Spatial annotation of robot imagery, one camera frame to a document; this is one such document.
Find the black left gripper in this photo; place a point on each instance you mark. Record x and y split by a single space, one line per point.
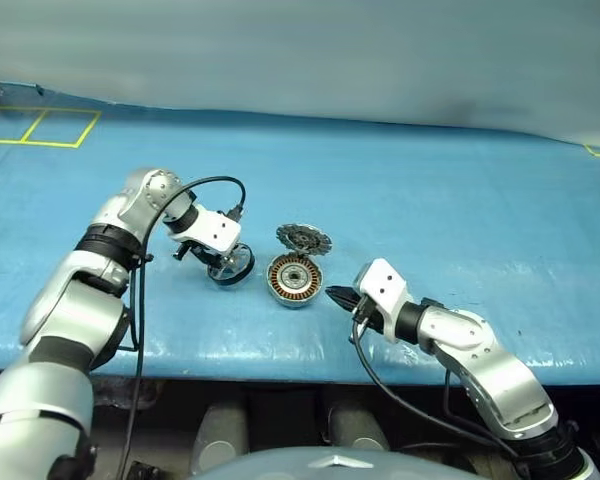
197 252

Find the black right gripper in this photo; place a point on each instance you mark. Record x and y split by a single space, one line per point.
366 312

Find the silver spoked rotor black rim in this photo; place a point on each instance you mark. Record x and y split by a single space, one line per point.
242 272

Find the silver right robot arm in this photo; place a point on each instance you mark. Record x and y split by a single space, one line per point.
505 385

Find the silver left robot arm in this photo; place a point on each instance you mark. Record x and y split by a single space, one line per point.
75 305

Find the silver motor stator housing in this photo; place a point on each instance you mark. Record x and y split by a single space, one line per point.
296 301

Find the flat metal rotor disc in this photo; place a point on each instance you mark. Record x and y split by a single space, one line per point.
305 239

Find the grey rounded shape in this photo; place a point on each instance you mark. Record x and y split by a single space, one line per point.
357 425
220 435

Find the blue plastic table cover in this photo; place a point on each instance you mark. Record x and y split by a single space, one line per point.
430 200

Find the grey robot chest shell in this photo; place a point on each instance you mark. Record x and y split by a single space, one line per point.
330 467

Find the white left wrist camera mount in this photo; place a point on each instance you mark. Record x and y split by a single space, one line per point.
220 230

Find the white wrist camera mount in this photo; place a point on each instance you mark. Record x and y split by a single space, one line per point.
385 285
220 230

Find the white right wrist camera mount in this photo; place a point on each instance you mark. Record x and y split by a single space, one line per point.
385 285

